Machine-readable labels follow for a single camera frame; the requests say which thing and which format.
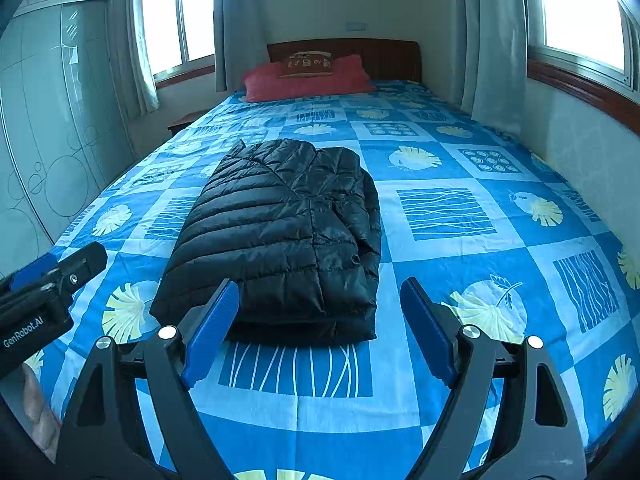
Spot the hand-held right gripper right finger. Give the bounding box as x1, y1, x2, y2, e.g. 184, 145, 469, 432
400, 276, 588, 480

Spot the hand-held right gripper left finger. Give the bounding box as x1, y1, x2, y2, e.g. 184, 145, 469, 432
54, 279, 242, 480

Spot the window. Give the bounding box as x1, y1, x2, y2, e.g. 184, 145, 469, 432
520, 0, 640, 78
140, 0, 217, 78

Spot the wooden nightstand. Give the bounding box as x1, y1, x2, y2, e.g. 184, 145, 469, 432
166, 110, 206, 136

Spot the white patterned wardrobe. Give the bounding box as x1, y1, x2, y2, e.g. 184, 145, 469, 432
0, 0, 138, 281

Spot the brown printed cushion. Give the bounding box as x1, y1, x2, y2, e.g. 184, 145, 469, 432
278, 51, 335, 78

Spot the person's left hand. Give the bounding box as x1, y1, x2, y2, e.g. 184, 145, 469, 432
20, 362, 63, 463

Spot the wooden headboard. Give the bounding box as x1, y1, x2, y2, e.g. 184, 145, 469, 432
266, 38, 422, 85

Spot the blue patterned bed sheet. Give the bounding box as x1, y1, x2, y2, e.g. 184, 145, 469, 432
22, 79, 640, 480

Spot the red pillow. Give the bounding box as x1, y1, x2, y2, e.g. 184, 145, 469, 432
242, 54, 377, 104

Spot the wooden window sill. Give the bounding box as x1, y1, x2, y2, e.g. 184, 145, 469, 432
152, 64, 217, 85
526, 59, 640, 136

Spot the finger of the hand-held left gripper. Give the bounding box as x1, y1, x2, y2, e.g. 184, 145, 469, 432
7, 252, 60, 292
47, 241, 108, 302

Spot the black puffer jacket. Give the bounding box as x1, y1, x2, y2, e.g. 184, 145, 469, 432
149, 137, 383, 347

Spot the light grey curtain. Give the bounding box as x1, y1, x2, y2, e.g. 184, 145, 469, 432
125, 0, 162, 115
212, 0, 268, 93
460, 0, 530, 136

